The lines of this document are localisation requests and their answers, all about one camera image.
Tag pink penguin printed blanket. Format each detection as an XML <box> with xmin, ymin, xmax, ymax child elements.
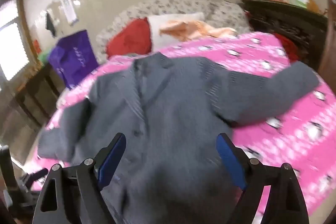
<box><xmin>26</xmin><ymin>31</ymin><xmax>336</xmax><ymax>222</ymax></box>

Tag grey striped jacket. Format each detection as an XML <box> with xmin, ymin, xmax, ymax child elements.
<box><xmin>37</xmin><ymin>52</ymin><xmax>321</xmax><ymax>224</ymax></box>

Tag purple bag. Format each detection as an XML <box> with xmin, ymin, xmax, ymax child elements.
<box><xmin>49</xmin><ymin>29</ymin><xmax>99</xmax><ymax>90</ymax></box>

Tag white pillow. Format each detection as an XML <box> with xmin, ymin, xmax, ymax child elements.
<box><xmin>147</xmin><ymin>12</ymin><xmax>205</xmax><ymax>51</ymax></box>

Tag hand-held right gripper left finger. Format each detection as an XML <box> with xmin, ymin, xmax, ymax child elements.
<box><xmin>32</xmin><ymin>133</ymin><xmax>127</xmax><ymax>224</ymax></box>

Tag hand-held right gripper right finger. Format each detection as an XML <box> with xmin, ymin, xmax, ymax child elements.
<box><xmin>216</xmin><ymin>133</ymin><xmax>311</xmax><ymax>224</ymax></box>

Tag bright window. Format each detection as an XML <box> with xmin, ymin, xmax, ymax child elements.
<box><xmin>0</xmin><ymin>0</ymin><xmax>29</xmax><ymax>81</ymax></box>

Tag dark wooden desk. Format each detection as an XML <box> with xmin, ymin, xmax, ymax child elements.
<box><xmin>14</xmin><ymin>63</ymin><xmax>66</xmax><ymax>119</ymax></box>

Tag brown wooden board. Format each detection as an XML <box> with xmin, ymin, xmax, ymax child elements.
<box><xmin>318</xmin><ymin>0</ymin><xmax>336</xmax><ymax>77</ymax></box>

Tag dark hanging cloth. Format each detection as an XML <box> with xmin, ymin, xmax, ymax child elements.
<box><xmin>45</xmin><ymin>11</ymin><xmax>57</xmax><ymax>37</ymax></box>

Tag red pillow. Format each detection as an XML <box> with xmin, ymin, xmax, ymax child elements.
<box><xmin>106</xmin><ymin>17</ymin><xmax>153</xmax><ymax>59</ymax></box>

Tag orange cloth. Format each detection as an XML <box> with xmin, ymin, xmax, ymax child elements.
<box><xmin>159</xmin><ymin>20</ymin><xmax>238</xmax><ymax>42</ymax></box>

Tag red cloth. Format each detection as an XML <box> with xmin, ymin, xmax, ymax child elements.
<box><xmin>274</xmin><ymin>34</ymin><xmax>300</xmax><ymax>62</ymax></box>

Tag dark carved wooden cabinet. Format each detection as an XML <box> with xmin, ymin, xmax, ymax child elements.
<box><xmin>240</xmin><ymin>0</ymin><xmax>328</xmax><ymax>69</ymax></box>

